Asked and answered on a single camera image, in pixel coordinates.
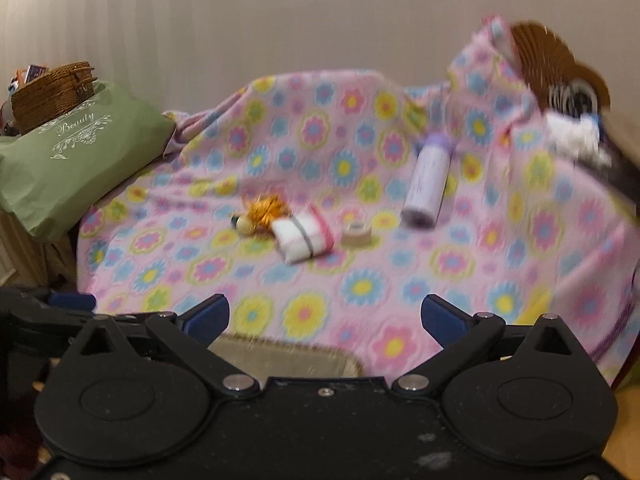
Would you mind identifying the white crumpled tissue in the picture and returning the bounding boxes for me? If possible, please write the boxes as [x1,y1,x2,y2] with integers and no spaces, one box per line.
[545,110,614,167]

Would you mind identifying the beige tape roll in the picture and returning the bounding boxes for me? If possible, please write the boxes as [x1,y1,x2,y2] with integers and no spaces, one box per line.
[341,219,374,250]

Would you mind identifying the orange yarn doll wooden head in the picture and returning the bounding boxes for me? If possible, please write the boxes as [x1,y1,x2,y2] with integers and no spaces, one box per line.
[231,194,292,237]

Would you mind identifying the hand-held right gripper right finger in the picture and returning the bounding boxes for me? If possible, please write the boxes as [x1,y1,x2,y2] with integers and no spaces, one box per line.
[392,294,577,394]

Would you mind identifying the white purple bottle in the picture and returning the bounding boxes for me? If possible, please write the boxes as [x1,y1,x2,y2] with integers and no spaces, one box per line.
[401,132,456,231]

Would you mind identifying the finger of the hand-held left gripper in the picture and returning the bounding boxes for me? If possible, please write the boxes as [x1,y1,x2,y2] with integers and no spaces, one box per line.
[0,287,151,348]

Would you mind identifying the zebra striped item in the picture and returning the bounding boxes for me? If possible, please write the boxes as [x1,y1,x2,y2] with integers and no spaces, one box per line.
[547,77,601,114]

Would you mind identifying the brown wicker storage basket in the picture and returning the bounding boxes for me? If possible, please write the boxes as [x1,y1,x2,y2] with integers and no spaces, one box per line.
[11,61,99,136]

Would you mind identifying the colourful small box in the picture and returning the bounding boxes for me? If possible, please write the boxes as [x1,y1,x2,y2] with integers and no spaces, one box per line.
[14,64,50,87]

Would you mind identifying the green embroidered pillow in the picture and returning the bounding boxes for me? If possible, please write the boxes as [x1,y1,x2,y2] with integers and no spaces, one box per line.
[0,80,177,239]

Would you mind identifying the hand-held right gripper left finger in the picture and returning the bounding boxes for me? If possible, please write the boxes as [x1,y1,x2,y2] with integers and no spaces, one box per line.
[60,294,262,394]

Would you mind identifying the fabric lined woven basket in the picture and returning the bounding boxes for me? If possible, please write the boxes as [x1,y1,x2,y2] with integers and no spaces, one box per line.
[207,332,366,382]

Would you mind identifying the pink floral fleece blanket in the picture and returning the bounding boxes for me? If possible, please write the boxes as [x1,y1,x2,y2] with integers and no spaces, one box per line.
[77,16,640,387]

